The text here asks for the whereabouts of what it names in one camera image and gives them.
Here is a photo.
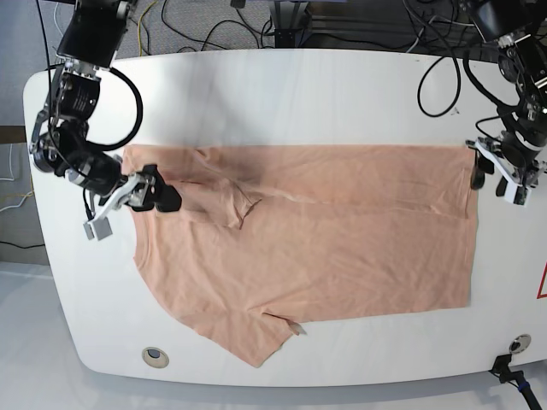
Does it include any left table cable grommet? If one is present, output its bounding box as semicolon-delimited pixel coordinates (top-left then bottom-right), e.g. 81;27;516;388
142;347;169;369

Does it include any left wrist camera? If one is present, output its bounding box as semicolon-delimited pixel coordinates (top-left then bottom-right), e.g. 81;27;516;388
503;185;530;207

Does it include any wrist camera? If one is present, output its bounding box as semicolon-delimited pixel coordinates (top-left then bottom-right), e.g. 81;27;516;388
83;218;112;241
503;185;530;207

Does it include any right table cable grommet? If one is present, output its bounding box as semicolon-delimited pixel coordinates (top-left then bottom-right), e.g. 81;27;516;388
509;334;532;354

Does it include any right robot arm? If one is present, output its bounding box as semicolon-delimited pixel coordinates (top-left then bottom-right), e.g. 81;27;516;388
29;1;182;223

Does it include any black clamp mount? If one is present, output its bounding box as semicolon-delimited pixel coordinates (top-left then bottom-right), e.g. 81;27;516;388
489;354;542;410

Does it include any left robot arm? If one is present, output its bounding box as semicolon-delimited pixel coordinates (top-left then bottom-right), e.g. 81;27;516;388
460;1;546;206

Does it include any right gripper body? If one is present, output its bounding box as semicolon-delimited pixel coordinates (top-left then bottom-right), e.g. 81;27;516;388
83;164;159;221

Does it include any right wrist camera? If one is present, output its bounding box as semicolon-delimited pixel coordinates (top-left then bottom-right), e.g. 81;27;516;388
83;218;112;241

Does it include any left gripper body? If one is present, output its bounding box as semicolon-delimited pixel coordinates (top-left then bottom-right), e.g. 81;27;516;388
466;136;546;195

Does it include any yellow cable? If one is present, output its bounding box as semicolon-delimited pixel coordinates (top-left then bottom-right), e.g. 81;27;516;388
135;0;160;56

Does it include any peach T-shirt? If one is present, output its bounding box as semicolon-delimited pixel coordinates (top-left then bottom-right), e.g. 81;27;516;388
123;145;478;367

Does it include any table cable grommet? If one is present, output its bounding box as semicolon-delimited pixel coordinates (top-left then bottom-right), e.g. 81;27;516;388
509;334;532;354
142;347;169;369

